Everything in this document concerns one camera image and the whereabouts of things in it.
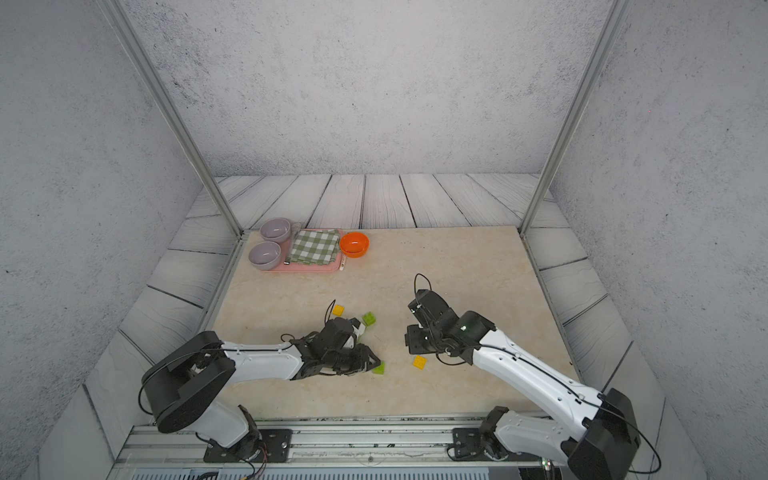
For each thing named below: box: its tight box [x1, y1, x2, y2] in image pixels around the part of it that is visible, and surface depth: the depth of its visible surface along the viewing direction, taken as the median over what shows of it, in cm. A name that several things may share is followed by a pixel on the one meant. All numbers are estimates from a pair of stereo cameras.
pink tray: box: [266, 229, 344, 273], surface depth 112 cm
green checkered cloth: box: [289, 228, 341, 266], surface depth 117 cm
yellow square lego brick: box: [412, 355, 427, 370], surface depth 88 cm
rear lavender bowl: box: [260, 218, 291, 243], surface depth 117 cm
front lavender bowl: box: [248, 241, 283, 270], surface depth 110 cm
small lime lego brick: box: [362, 311, 377, 326], surface depth 96 cm
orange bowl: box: [340, 231, 370, 258], surface depth 114 cm
